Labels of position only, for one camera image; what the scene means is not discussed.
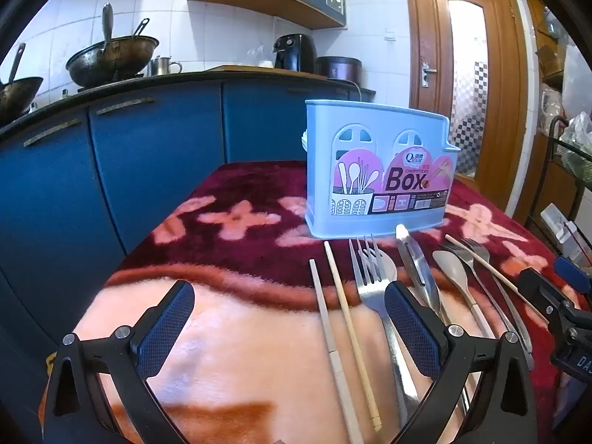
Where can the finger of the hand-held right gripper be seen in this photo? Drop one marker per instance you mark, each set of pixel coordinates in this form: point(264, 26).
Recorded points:
point(545, 298)
point(573, 273)

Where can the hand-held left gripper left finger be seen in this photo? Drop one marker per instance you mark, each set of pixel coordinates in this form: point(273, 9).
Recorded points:
point(169, 328)

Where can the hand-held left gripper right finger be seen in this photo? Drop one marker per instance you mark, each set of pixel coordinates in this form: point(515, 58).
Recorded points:
point(411, 333)

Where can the wooden chopstick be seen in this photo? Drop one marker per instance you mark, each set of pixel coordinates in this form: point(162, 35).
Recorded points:
point(347, 314)
point(490, 270)

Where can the large steel fork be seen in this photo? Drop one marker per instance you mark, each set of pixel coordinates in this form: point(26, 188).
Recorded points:
point(367, 282)

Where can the steel spoon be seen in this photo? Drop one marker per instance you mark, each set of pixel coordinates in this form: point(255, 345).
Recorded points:
point(389, 268)

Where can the pale matte spoon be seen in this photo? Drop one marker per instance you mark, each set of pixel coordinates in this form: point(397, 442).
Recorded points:
point(447, 268)

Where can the slim steel fork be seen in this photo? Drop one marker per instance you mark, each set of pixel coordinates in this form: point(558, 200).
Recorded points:
point(478, 252)
point(458, 250)

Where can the grey chopstick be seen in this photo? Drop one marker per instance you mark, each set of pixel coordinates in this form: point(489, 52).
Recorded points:
point(326, 323)

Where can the light blue plastic utensil holder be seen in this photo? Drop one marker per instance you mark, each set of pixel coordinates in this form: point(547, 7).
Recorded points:
point(370, 148)

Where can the white power strip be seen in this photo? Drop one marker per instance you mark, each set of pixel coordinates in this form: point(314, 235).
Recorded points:
point(557, 226)

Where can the red floral printed blanket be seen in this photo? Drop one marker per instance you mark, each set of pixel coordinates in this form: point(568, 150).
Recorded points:
point(231, 333)

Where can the black metal rack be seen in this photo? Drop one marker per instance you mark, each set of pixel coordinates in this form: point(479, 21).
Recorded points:
point(552, 157)

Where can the white plastic bag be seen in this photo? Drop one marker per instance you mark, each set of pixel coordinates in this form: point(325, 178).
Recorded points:
point(580, 129)

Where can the blue kitchen base cabinet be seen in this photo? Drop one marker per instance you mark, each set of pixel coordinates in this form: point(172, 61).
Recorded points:
point(162, 148)

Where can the wooden door with glass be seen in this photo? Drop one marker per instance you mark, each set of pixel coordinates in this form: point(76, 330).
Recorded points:
point(434, 125)

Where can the wooden shelf unit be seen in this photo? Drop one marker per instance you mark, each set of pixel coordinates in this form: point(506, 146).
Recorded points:
point(550, 55)

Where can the steel kettle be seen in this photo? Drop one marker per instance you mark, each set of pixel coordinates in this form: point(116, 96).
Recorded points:
point(162, 65)

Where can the large black wok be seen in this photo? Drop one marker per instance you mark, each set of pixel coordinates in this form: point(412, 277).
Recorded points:
point(111, 62)

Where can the dark rice cooker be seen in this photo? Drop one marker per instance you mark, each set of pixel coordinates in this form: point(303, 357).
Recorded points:
point(340, 70)

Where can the small black wok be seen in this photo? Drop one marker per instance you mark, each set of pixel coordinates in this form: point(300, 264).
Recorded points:
point(16, 97)

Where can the clear plastic bag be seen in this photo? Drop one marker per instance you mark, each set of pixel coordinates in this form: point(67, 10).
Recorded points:
point(259, 58)

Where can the black air fryer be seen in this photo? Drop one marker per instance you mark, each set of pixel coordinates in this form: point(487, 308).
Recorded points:
point(296, 53)

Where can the steel ladle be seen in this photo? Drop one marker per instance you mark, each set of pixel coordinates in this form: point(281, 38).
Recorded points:
point(108, 23)

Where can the white light switch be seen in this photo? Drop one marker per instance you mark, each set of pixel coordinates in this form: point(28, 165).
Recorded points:
point(391, 35)

